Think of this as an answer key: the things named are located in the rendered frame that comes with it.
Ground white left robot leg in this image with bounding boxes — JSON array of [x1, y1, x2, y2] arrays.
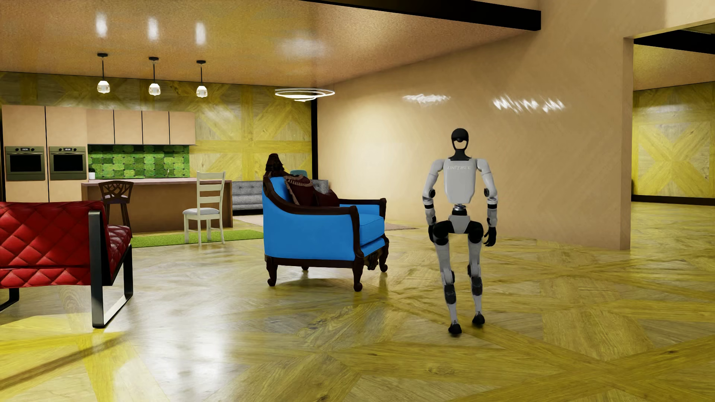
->
[[465, 220, 486, 327]]

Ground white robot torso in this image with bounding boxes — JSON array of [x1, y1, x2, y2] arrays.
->
[[443, 157, 479, 235]]

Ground black robot head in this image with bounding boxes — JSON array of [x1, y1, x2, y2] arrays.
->
[[451, 128, 470, 163]]

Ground dark red cushion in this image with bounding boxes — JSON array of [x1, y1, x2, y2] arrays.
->
[[284, 174, 340, 208]]

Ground grey tufted sofa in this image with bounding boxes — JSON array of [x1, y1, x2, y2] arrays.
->
[[231, 179, 330, 212]]

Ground white wooden chair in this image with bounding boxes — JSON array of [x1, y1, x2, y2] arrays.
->
[[182, 171, 226, 246]]

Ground green rug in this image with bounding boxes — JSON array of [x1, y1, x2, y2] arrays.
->
[[131, 229, 264, 249]]

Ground wooden kitchen island counter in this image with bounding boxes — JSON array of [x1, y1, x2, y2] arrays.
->
[[81, 178, 233, 234]]

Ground green tile backsplash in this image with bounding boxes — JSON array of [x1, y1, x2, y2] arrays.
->
[[87, 144, 191, 180]]

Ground beige upper kitchen cabinets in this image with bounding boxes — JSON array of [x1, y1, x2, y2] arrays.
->
[[86, 109, 197, 146]]

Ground dark brown bar stool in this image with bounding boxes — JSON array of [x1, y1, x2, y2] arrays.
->
[[98, 180, 135, 229]]

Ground built-in steel oven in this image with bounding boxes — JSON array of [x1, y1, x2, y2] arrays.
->
[[48, 146, 88, 181], [4, 146, 47, 182]]

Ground red quilted leather sofa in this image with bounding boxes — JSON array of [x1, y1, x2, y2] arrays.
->
[[0, 201, 135, 329]]

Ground beige tall oven cabinet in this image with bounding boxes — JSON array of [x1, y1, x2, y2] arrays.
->
[[1, 104, 88, 203]]

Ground blue armchair dark wood frame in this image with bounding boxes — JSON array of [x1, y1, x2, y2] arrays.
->
[[262, 175, 390, 293]]

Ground ring ceiling light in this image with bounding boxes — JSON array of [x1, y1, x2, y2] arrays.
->
[[274, 87, 336, 103]]

